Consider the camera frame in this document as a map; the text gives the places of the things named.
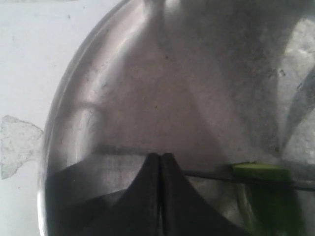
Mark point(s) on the green vegetable piece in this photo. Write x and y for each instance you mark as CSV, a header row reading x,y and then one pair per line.
x,y
268,211

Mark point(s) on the round steel plate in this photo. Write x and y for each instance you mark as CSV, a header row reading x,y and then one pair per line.
x,y
213,82

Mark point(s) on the clear tape piece lower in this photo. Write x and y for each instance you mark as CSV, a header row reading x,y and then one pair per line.
x,y
20,142

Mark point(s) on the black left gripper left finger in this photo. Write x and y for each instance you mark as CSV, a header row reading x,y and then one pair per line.
x,y
136,213

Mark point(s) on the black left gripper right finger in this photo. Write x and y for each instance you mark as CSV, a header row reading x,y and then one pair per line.
x,y
184,211

